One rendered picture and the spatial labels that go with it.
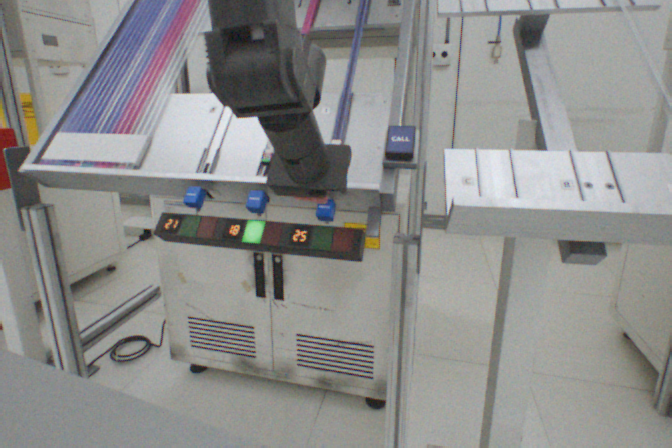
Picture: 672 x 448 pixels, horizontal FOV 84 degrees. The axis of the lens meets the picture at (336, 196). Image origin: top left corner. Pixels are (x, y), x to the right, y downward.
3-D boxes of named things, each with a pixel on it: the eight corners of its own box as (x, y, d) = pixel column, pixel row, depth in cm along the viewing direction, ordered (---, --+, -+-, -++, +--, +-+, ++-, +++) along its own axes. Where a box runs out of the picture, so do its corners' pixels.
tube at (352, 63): (333, 187, 57) (332, 183, 56) (324, 186, 57) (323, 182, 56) (372, -19, 79) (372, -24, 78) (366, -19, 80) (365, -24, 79)
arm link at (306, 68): (200, 79, 33) (291, 67, 30) (230, -5, 38) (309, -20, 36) (258, 155, 43) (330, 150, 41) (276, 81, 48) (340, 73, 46)
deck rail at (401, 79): (395, 212, 58) (393, 193, 53) (382, 211, 59) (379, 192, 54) (422, -52, 90) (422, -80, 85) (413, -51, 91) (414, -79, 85)
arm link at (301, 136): (248, 126, 36) (304, 125, 35) (261, 75, 40) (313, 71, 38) (271, 164, 42) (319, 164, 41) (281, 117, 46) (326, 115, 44)
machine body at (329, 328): (394, 422, 101) (405, 202, 85) (171, 376, 117) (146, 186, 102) (408, 300, 162) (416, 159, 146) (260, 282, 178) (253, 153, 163)
